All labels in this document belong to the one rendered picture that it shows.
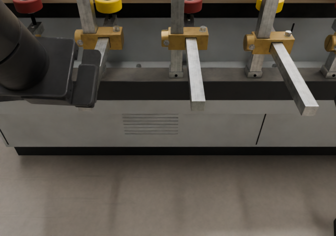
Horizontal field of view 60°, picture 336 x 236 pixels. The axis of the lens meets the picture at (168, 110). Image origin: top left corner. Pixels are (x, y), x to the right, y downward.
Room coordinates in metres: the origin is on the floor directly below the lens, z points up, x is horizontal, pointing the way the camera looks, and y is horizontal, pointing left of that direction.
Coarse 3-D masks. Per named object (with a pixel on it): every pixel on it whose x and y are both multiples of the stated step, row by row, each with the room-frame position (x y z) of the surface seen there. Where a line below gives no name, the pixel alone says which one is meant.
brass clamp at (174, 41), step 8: (168, 32) 0.77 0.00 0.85; (184, 32) 0.77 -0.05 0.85; (192, 32) 0.77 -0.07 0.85; (200, 32) 0.77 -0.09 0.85; (168, 40) 0.75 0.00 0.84; (176, 40) 0.75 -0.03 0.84; (184, 40) 0.75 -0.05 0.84; (200, 40) 0.75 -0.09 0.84; (168, 48) 0.75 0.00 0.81; (176, 48) 0.75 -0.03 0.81; (184, 48) 0.75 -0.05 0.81; (200, 48) 0.75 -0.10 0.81
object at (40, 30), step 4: (32, 24) 0.89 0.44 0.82; (36, 24) 0.89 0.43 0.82; (40, 24) 0.89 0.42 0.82; (28, 28) 0.86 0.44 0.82; (32, 28) 0.86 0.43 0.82; (36, 28) 0.86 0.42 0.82; (40, 28) 0.89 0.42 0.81; (32, 32) 0.83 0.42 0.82; (36, 32) 0.85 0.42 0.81; (40, 32) 0.88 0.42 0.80
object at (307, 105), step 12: (276, 48) 0.72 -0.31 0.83; (276, 60) 0.69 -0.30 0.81; (288, 60) 0.66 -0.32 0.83; (288, 72) 0.60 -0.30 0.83; (288, 84) 0.58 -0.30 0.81; (300, 84) 0.55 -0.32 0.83; (300, 96) 0.51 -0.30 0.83; (312, 96) 0.51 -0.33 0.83; (300, 108) 0.49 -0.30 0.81; (312, 108) 0.48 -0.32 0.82
